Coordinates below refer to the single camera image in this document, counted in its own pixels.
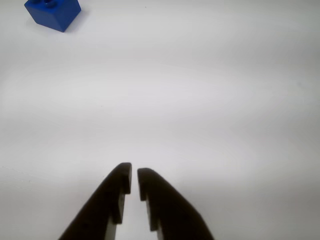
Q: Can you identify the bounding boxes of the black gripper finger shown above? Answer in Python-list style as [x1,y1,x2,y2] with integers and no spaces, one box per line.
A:
[57,162,133,240]
[136,167,215,240]

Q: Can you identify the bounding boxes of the blue lego brick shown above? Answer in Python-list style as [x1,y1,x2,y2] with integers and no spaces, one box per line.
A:
[23,0,82,33]

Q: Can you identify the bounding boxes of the white table cover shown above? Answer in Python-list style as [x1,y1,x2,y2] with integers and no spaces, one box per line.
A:
[0,0,320,240]

